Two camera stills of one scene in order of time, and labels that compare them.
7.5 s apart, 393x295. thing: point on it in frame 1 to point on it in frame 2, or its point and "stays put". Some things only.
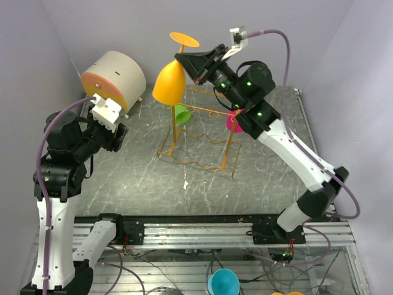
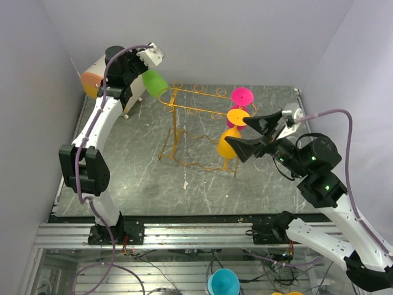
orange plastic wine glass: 170,85 to 235,117
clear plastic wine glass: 261,164 stays put
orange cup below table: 291,293 stays put
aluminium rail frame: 223,235 stays put
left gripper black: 114,142 to 133,55
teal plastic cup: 223,281 stays put
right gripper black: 196,63 to 244,147
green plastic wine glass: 182,115 to 154,83
